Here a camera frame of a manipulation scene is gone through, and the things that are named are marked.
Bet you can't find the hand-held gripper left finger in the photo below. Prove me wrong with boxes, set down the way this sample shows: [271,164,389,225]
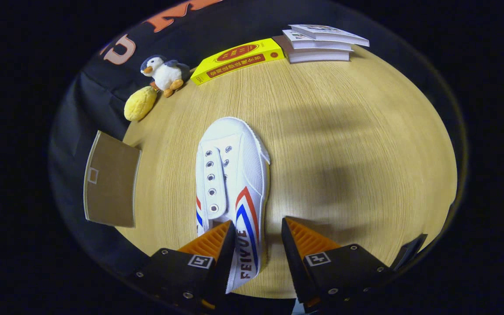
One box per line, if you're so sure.
[133,220,237,313]

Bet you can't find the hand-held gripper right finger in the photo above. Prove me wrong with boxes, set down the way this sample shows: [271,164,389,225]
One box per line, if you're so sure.
[281,217,393,312]

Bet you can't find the white canvas shoe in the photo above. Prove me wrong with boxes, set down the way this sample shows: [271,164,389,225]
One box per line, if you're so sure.
[195,117,271,294]

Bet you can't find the beige fabric storage box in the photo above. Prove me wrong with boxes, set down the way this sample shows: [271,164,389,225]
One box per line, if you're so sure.
[83,130,142,228]

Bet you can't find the yellow plush ball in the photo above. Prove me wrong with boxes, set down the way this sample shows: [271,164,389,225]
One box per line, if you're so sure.
[124,86,158,122]

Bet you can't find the penguin plush toy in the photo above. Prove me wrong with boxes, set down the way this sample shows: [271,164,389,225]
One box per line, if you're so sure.
[140,55,190,98]

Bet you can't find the yellow book with red circle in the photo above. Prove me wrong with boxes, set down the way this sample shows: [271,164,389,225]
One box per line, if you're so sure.
[190,38,286,86]

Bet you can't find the white floral cover book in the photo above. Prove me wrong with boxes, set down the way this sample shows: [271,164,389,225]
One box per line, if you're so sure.
[288,24,370,47]

